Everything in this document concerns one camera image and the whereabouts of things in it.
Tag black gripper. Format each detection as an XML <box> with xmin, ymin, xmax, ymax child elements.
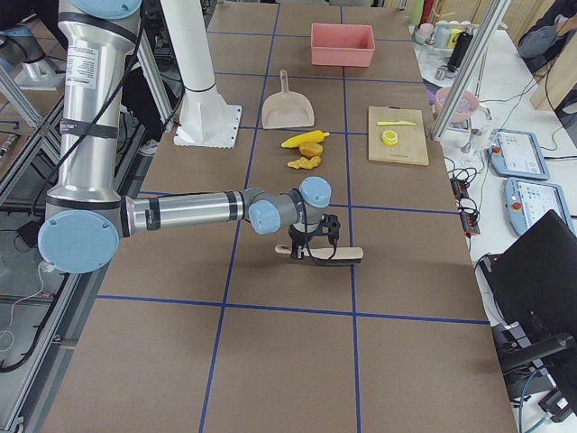
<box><xmin>288</xmin><ymin>214</ymin><xmax>340</xmax><ymax>260</ymax></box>

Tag beige hand brush black bristles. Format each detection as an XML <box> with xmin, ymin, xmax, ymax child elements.
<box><xmin>275</xmin><ymin>244</ymin><xmax>364</xmax><ymax>266</ymax></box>

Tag brown toy bread piece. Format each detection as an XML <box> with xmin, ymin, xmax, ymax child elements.
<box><xmin>298</xmin><ymin>142</ymin><xmax>324</xmax><ymax>158</ymax></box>

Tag yellow toy corn cob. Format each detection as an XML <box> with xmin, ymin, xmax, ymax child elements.
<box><xmin>280</xmin><ymin>130</ymin><xmax>330</xmax><ymax>149</ymax></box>

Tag beige plastic dustpan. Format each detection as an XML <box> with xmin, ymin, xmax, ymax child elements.
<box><xmin>261</xmin><ymin>69</ymin><xmax>315</xmax><ymax>129</ymax></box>

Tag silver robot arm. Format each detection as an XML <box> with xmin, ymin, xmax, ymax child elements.
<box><xmin>38</xmin><ymin>1</ymin><xmax>340</xmax><ymax>273</ymax></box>

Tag pink plastic bin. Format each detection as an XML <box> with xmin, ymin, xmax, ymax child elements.
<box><xmin>310</xmin><ymin>23</ymin><xmax>375</xmax><ymax>68</ymax></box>

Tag yellow lemon slices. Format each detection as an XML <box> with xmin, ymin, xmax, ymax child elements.
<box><xmin>381</xmin><ymin>130</ymin><xmax>398</xmax><ymax>146</ymax></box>

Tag wooden cutting board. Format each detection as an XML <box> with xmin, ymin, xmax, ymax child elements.
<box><xmin>368</xmin><ymin>106</ymin><xmax>429</xmax><ymax>166</ymax></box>

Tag yellow plastic knife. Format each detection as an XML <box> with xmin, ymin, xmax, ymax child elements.
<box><xmin>376</xmin><ymin>120</ymin><xmax>417</xmax><ymax>126</ymax></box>

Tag pink bowl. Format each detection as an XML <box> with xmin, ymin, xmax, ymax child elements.
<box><xmin>435</xmin><ymin>88</ymin><xmax>480</xmax><ymax>124</ymax></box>

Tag lower teach pendant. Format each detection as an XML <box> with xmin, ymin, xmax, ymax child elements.
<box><xmin>504</xmin><ymin>178</ymin><xmax>575</xmax><ymax>235</ymax></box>

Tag teach pendant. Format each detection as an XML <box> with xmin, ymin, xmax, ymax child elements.
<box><xmin>504</xmin><ymin>178</ymin><xmax>575</xmax><ymax>235</ymax></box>
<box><xmin>488</xmin><ymin>129</ymin><xmax>549</xmax><ymax>180</ymax></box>

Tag black monitor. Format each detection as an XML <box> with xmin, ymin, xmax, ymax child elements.
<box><xmin>481</xmin><ymin>210</ymin><xmax>576</xmax><ymax>337</ymax></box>

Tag upper teach pendant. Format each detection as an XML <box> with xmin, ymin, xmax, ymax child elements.
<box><xmin>488</xmin><ymin>129</ymin><xmax>549</xmax><ymax>180</ymax></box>

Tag black water bottle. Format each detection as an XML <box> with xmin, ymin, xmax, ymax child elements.
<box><xmin>447</xmin><ymin>25</ymin><xmax>474</xmax><ymax>73</ymax></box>

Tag seated person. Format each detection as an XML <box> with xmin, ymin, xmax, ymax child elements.
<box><xmin>517</xmin><ymin>1</ymin><xmax>576</xmax><ymax>73</ymax></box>

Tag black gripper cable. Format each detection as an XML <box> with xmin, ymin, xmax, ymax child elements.
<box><xmin>302</xmin><ymin>211</ymin><xmax>340</xmax><ymax>266</ymax></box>

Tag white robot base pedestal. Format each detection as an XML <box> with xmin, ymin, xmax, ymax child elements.
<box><xmin>161</xmin><ymin>0</ymin><xmax>242</xmax><ymax>149</ymax></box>

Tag aluminium frame post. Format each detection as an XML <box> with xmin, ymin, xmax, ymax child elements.
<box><xmin>431</xmin><ymin>0</ymin><xmax>511</xmax><ymax>141</ymax></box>

